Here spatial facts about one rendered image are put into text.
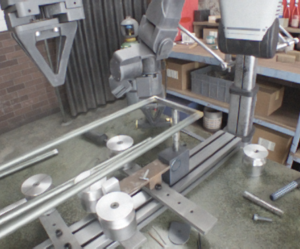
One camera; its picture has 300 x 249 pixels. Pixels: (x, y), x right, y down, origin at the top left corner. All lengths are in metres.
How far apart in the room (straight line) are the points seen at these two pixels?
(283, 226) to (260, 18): 0.66
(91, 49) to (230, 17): 2.14
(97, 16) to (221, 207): 2.64
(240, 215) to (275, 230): 0.06
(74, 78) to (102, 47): 0.51
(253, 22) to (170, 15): 0.43
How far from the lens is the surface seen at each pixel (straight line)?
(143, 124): 0.64
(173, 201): 0.37
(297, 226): 0.44
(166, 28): 0.51
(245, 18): 0.88
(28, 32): 0.26
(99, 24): 2.86
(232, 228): 0.40
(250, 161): 0.48
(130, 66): 0.53
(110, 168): 0.24
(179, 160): 0.40
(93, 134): 0.61
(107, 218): 0.30
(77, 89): 2.80
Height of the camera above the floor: 1.20
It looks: 29 degrees down
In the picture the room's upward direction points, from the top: 5 degrees counter-clockwise
